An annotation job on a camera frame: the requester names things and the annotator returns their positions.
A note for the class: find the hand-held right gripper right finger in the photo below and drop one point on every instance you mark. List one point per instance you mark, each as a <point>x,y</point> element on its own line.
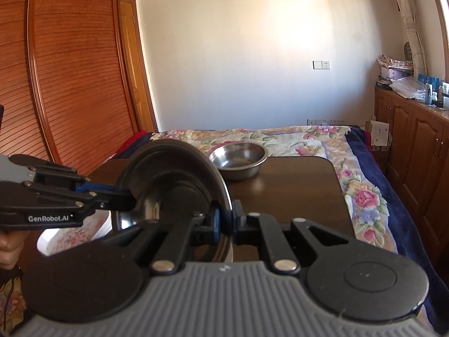
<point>237,224</point>

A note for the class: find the wooden door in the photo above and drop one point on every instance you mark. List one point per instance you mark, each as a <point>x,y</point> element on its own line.
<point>138,77</point>

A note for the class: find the floral blanket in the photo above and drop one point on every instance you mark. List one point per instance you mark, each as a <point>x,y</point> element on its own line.
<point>361,189</point>

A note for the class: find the wall outlet strip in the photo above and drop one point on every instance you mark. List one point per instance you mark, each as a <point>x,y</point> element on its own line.
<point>328,122</point>

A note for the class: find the blue and white bottles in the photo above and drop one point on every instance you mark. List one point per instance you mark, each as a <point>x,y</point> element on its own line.
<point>428,89</point>

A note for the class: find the red cloth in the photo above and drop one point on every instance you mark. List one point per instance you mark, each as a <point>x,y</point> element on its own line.
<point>135,138</point>

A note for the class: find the person's left hand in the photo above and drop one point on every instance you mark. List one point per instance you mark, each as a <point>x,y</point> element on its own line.
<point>9,249</point>

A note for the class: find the cardboard box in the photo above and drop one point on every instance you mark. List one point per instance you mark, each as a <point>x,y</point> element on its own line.
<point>379,131</point>

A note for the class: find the large steel bowl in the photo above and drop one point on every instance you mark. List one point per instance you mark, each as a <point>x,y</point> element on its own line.
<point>168,175</point>

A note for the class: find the clear plastic bag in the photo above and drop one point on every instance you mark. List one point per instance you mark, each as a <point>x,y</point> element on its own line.
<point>407,89</point>

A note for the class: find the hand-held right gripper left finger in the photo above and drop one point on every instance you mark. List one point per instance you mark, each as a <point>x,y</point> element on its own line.
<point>216,224</point>

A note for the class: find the small steel bowl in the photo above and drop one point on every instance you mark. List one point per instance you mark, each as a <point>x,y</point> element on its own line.
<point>238,154</point>

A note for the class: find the patterned beige curtain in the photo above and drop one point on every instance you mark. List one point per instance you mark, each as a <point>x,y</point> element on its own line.
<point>408,24</point>

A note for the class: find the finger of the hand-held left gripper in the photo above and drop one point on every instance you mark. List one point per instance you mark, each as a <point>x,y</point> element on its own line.
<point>98,187</point>
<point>119,200</point>

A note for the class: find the dark wooden table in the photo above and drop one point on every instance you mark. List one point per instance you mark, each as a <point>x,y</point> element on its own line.
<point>298,189</point>

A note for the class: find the floral white plate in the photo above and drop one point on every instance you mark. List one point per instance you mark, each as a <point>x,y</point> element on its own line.
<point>70,237</point>

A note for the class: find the wooden cabinet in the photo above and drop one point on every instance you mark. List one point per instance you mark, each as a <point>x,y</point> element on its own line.
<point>421,154</point>

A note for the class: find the round hand fan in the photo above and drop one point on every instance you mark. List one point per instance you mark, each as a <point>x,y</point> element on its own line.
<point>408,51</point>

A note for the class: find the purple box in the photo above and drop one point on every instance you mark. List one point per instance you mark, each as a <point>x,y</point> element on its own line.
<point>393,73</point>

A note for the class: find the white wall switch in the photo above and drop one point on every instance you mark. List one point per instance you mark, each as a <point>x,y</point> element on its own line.
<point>321,65</point>

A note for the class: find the wooden window frame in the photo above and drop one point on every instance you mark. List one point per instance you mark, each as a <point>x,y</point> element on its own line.
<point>440,10</point>

